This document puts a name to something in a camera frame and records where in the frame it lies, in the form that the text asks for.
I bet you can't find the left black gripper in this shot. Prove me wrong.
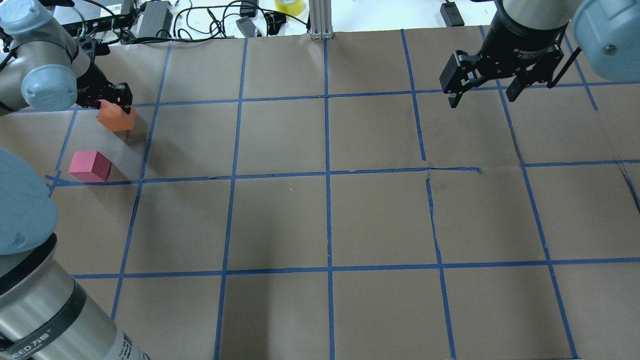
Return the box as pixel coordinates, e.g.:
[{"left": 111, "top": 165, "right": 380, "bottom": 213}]
[{"left": 75, "top": 36, "right": 133, "bottom": 111}]

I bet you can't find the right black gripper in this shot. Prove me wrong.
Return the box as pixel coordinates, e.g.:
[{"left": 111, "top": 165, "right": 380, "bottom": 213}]
[{"left": 439, "top": 13, "right": 563, "bottom": 109}]

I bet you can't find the orange foam cube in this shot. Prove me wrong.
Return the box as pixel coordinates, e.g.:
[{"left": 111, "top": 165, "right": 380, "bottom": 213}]
[{"left": 96, "top": 100, "right": 137, "bottom": 133}]

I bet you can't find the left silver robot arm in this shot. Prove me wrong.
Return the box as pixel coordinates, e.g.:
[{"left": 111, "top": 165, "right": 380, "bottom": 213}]
[{"left": 1, "top": 0, "right": 149, "bottom": 360}]

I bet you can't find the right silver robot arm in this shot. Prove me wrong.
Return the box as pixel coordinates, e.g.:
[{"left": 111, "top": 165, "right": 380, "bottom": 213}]
[{"left": 439, "top": 0, "right": 640, "bottom": 109}]

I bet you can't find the black power brick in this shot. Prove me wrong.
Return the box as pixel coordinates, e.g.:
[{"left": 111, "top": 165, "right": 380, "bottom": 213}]
[{"left": 439, "top": 0, "right": 466, "bottom": 28}]

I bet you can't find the red foam cube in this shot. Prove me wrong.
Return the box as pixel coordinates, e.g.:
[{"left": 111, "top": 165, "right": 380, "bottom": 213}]
[{"left": 68, "top": 150, "right": 112, "bottom": 183}]

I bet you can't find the black power adapter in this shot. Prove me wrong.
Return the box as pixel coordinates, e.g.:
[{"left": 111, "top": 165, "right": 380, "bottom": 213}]
[{"left": 136, "top": 0, "right": 172, "bottom": 38}]

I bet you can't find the yellow tape roll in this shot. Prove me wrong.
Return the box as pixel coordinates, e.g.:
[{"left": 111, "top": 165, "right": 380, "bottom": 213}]
[{"left": 274, "top": 0, "right": 306, "bottom": 17}]

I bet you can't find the aluminium frame post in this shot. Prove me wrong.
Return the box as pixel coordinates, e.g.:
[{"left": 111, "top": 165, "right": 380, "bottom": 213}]
[{"left": 308, "top": 0, "right": 335, "bottom": 40}]

